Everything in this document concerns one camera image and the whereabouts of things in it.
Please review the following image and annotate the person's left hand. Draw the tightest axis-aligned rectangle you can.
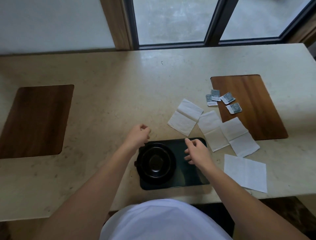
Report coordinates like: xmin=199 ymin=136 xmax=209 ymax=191
xmin=122 ymin=123 xmax=151 ymax=154

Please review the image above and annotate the person's right hand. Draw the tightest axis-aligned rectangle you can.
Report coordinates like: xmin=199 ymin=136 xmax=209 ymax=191
xmin=184 ymin=138 xmax=217 ymax=173

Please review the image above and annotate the dark green tray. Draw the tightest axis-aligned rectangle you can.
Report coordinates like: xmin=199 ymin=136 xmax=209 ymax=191
xmin=138 ymin=137 xmax=210 ymax=191

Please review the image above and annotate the white paper napkin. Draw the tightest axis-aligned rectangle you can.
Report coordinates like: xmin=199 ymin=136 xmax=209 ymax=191
xmin=197 ymin=110 xmax=230 ymax=153
xmin=220 ymin=117 xmax=260 ymax=158
xmin=167 ymin=99 xmax=204 ymax=137
xmin=224 ymin=154 xmax=268 ymax=194

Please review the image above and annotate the black cup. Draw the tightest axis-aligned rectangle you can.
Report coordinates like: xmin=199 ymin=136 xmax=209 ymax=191
xmin=134 ymin=147 xmax=173 ymax=178

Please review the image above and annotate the black saucer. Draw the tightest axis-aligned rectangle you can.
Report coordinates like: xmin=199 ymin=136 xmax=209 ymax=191
xmin=136 ymin=143 xmax=177 ymax=185

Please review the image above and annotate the person's left forearm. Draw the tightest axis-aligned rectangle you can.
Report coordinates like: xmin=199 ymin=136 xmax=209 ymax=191
xmin=32 ymin=144 xmax=139 ymax=240

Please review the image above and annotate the person's right forearm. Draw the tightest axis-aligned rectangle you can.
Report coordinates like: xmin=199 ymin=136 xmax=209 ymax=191
xmin=201 ymin=163 xmax=311 ymax=240

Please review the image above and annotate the person's white shirt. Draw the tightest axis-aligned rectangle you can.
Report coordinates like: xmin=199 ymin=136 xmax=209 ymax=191
xmin=99 ymin=199 xmax=234 ymax=240

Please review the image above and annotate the brown wooden placemat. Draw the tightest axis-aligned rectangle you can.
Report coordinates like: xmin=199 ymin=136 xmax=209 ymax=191
xmin=210 ymin=74 xmax=289 ymax=141
xmin=0 ymin=84 xmax=75 ymax=160

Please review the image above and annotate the wooden wall post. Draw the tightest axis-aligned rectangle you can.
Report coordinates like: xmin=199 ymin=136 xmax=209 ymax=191
xmin=100 ymin=0 xmax=131 ymax=51
xmin=287 ymin=15 xmax=316 ymax=47

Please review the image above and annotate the black window frame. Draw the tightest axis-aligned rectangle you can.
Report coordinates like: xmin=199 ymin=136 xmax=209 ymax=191
xmin=123 ymin=0 xmax=316 ymax=50

